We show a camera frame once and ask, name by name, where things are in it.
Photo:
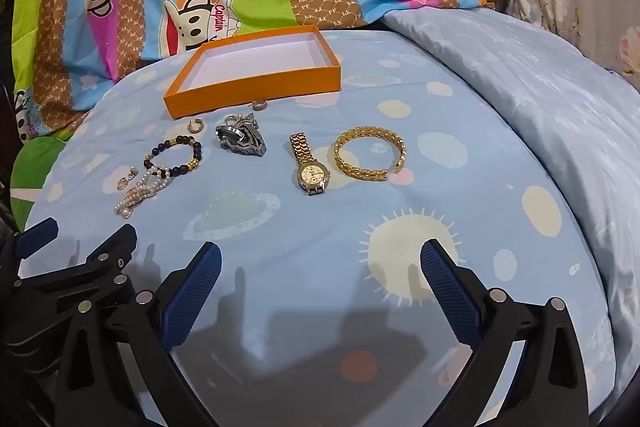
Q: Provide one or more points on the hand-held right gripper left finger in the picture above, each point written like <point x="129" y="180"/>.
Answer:
<point x="192" y="294"/>

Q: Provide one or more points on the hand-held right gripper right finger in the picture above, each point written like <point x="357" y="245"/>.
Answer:
<point x="450" y="294"/>

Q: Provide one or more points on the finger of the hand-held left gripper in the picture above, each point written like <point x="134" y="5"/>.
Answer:
<point x="107" y="252"/>
<point x="35" y="238"/>

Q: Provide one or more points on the silver wristwatch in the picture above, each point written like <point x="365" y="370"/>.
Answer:
<point x="240" y="142"/>

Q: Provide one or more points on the gold wristwatch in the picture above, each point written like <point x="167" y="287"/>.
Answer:
<point x="311" y="174"/>

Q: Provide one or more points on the orange cardboard box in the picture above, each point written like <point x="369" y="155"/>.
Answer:
<point x="225" y="99"/>

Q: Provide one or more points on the green cloth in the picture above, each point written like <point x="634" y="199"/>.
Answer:
<point x="35" y="177"/>

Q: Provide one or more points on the light blue satin blanket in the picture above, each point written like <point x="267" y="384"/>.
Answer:
<point x="525" y="82"/>

